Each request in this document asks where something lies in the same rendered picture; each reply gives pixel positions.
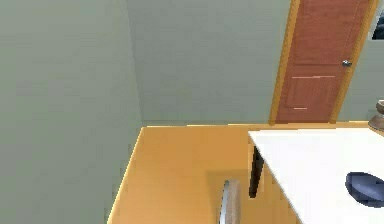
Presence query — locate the brown wooden room door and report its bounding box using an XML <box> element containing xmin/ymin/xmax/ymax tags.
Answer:
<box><xmin>268</xmin><ymin>0</ymin><xmax>381</xmax><ymax>126</ymax></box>

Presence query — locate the dark framed wall picture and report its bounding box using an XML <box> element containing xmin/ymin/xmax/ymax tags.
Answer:
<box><xmin>371</xmin><ymin>5</ymin><xmax>384</xmax><ymax>41</ymax></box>

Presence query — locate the white table with black legs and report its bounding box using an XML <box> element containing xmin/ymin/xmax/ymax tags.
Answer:
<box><xmin>247</xmin><ymin>128</ymin><xmax>384</xmax><ymax>224</ymax></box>

